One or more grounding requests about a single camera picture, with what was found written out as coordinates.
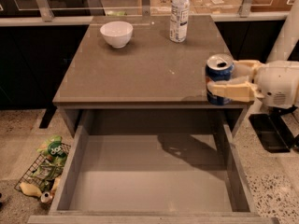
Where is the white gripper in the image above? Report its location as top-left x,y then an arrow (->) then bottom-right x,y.
207,60 -> 299,109

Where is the blue pepsi can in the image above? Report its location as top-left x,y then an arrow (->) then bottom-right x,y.
205,54 -> 235,105

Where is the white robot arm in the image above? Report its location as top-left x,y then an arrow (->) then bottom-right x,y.
206,3 -> 299,109

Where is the grey cabinet with top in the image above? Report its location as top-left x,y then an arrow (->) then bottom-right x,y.
53,16 -> 249,135

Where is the open grey top drawer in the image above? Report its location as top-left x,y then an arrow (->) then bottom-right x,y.
28,109 -> 279,224

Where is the clear plastic bottle white label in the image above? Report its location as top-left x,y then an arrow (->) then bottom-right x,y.
170,0 -> 190,43

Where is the white ceramic bowl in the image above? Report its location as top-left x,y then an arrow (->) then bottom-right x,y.
100,21 -> 133,49

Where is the green chip bag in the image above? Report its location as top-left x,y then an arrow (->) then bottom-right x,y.
37,135 -> 67,166

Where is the glass railing with metal posts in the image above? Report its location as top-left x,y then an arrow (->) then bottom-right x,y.
0,0 -> 291,21

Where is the yellow snack bag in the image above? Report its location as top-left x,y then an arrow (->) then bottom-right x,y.
20,182 -> 42,198

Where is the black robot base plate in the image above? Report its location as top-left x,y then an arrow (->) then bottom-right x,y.
249,107 -> 299,153

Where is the black wire basket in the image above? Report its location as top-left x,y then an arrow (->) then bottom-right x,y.
14,154 -> 67,192

